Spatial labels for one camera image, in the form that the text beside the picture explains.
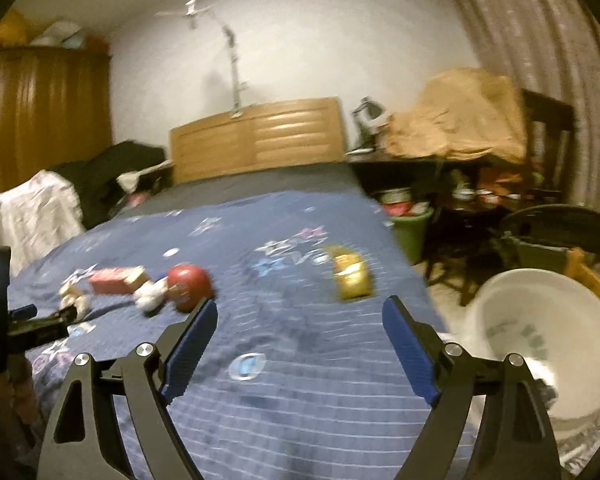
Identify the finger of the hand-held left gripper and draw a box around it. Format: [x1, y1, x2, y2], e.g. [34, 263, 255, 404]
[8, 304, 79, 349]

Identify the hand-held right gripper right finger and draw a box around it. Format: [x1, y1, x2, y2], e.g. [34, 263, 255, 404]
[381, 295, 564, 480]

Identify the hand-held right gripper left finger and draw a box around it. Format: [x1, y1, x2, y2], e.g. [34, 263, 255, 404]
[37, 299, 219, 480]

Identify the yellow gold toy block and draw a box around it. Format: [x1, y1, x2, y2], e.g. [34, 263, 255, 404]
[327, 245, 376, 304]

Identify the white plastic basin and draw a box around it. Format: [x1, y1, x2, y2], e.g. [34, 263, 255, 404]
[462, 267, 600, 424]

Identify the person's left hand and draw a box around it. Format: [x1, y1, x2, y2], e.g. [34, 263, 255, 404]
[0, 354, 40, 423]

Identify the beige foam block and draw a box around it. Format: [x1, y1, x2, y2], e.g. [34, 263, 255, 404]
[60, 282, 94, 319]

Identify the red round ball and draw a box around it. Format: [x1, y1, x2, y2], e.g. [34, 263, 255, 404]
[166, 263, 215, 314]

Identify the white crumpled tissue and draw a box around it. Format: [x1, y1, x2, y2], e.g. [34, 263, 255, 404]
[134, 280, 171, 314]

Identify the red cardboard box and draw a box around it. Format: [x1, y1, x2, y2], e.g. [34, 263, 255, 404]
[89, 266, 148, 295]

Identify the white crumpled cloth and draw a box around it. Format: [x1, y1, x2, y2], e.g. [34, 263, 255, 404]
[0, 170, 86, 281]

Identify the blue checked star blanket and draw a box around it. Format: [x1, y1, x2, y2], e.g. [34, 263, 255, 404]
[10, 190, 481, 480]

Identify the green plastic bin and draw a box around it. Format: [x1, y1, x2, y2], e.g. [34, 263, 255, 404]
[387, 202, 435, 266]

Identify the black clothing pile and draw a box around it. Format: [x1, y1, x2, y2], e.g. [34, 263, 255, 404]
[50, 141, 174, 221]

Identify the small white cloth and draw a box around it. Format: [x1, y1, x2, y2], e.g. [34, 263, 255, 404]
[116, 160, 175, 192]

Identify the dark grey bed sheet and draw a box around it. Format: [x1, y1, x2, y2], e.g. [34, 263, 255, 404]
[114, 162, 367, 219]

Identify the brown wooden wardrobe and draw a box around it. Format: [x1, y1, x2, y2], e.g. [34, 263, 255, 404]
[0, 45, 114, 227]

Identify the yellow wooden chair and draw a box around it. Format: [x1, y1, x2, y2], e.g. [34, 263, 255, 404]
[564, 247, 600, 312]

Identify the wooden headboard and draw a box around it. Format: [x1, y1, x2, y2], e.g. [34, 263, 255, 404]
[169, 97, 346, 184]

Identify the brown cloth pile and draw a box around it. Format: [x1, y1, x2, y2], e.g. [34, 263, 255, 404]
[382, 67, 529, 164]

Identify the dark wooden desk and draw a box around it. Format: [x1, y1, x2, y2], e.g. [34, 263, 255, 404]
[345, 89, 577, 281]

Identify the pale storage box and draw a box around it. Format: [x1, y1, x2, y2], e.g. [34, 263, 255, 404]
[30, 20, 89, 49]

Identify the patterned curtain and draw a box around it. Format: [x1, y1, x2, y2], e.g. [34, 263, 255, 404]
[445, 0, 600, 211]

